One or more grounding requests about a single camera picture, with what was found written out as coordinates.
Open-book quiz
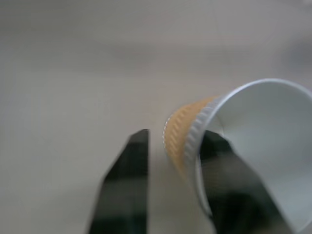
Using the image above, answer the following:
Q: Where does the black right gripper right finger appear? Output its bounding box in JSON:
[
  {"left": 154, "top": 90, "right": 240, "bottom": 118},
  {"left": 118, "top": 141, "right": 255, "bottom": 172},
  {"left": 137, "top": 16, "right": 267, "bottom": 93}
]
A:
[{"left": 199, "top": 130, "right": 292, "bottom": 234}]

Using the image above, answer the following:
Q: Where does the ribbed brown paper cup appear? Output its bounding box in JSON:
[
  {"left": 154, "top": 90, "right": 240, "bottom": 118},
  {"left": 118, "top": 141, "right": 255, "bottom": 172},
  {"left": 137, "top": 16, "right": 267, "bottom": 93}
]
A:
[{"left": 162, "top": 78, "right": 312, "bottom": 234}]

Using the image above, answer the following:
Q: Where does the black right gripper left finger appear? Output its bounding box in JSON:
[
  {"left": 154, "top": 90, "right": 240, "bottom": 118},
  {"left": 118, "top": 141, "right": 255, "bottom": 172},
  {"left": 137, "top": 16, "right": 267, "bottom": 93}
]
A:
[{"left": 88, "top": 129, "right": 150, "bottom": 234}]

